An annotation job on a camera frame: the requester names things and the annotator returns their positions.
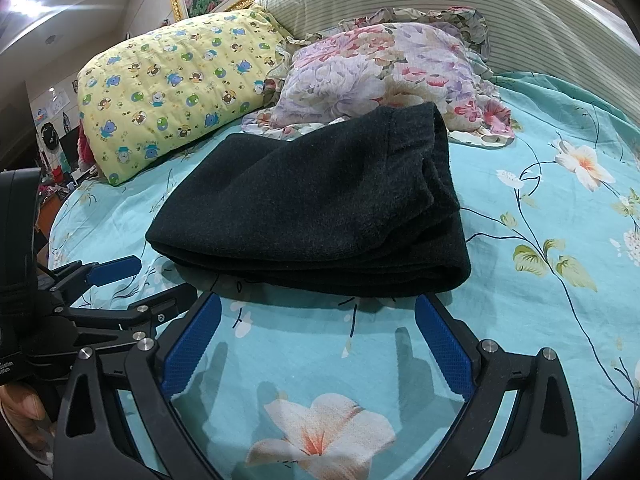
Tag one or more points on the turquoise floral bedsheet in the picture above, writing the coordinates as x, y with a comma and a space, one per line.
525, 285

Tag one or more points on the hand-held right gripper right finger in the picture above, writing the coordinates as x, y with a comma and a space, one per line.
445, 350

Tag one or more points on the yellow cartoon print pillow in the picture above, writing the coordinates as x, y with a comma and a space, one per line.
175, 85

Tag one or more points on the dark grey pants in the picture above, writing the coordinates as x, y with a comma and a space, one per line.
310, 210

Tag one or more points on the person's left hand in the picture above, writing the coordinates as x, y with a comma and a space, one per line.
25, 410

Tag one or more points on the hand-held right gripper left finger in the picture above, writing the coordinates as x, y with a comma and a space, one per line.
192, 350

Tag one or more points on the brown floral ruffled pillow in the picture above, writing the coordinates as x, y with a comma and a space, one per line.
460, 20

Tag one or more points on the black cap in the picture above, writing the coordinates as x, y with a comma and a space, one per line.
48, 136

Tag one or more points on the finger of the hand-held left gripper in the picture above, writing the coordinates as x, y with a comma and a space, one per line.
150, 310
115, 267

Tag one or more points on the red cloth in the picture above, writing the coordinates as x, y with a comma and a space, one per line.
87, 147

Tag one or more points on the white striped padded headboard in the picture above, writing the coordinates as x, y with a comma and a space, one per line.
525, 10

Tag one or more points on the pink purple floral pillow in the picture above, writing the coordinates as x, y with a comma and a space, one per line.
360, 65

